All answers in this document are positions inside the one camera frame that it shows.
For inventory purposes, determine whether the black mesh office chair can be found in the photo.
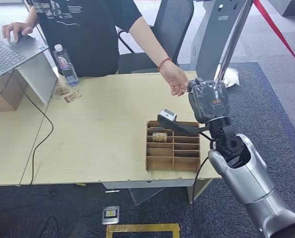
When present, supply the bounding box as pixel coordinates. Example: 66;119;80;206
117;0;195;74

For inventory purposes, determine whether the person's left hand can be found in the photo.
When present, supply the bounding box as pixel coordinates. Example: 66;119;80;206
159;60;190;97

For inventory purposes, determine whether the red bead bracelet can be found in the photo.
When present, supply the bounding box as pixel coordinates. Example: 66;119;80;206
158;58;172;72

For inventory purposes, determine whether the person's right hand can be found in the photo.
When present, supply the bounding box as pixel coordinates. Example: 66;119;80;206
2;22;34;44

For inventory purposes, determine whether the table leg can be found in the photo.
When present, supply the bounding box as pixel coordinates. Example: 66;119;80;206
187;178;213;205

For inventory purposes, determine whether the grey kiosk stand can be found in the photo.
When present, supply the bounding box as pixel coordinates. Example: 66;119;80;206
190;0;254;81

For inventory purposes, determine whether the clear water bottle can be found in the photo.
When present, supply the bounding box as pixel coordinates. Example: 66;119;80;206
53;44;79;87

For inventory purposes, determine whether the black camera bracket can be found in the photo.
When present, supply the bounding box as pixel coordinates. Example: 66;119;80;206
158;113;210;135

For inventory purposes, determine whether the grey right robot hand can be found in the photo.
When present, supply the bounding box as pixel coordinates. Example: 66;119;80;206
187;77;231;125

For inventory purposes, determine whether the white plastic bag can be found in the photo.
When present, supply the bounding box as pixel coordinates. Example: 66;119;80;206
216;64;241;88

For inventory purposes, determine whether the black floor cable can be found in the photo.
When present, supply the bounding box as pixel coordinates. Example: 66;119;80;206
38;215;60;238

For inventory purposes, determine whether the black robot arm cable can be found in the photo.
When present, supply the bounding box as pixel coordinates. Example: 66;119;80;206
192;157;210;238

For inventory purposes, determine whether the white laptop stand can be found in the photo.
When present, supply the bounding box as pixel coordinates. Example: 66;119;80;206
18;52;58;106

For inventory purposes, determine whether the yellow floor tape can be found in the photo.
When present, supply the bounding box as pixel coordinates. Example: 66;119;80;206
105;223;180;238

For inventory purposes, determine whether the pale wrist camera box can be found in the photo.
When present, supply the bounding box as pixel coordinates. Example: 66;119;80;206
161;108;177;121

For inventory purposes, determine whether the red barrier ribbon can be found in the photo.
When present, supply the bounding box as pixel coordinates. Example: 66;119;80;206
252;0;295;73

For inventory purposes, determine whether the cardboard box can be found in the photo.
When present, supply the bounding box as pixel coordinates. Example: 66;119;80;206
0;69;29;113

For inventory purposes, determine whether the wooden card organizer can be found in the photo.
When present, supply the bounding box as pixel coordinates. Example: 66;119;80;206
145;120;201;173

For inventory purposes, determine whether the black laptop cable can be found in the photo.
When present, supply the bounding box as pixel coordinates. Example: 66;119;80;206
23;90;55;186

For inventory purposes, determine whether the person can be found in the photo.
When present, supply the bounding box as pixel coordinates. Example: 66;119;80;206
2;0;190;97

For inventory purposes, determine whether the grey laptop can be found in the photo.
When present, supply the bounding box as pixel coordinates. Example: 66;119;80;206
0;26;49;80

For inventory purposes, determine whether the metal floor socket plate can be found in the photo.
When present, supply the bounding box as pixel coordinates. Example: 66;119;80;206
102;206;120;225

